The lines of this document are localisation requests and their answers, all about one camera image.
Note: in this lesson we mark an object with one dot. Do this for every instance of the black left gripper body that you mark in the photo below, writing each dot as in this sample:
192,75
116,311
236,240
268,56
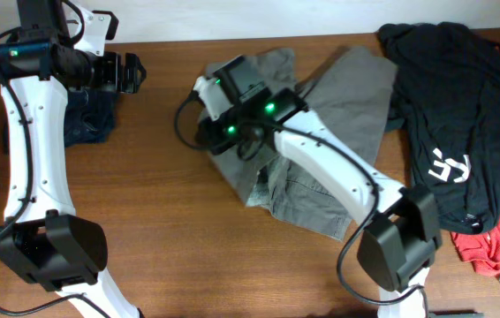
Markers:
106,71

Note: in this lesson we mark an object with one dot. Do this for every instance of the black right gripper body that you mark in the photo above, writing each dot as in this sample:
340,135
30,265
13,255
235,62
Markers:
229,127

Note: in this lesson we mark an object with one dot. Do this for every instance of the grey shorts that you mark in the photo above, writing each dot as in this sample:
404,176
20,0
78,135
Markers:
351,94

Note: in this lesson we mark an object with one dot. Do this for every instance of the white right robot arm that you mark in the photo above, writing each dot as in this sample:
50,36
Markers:
387,259

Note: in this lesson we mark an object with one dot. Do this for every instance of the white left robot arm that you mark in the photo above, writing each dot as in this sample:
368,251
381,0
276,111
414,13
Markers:
42,240

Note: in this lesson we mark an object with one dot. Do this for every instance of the folded dark navy garment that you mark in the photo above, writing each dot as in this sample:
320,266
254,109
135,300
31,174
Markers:
90,117

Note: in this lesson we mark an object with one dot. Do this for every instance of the black t-shirt with white print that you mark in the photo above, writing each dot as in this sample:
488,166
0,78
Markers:
447,97

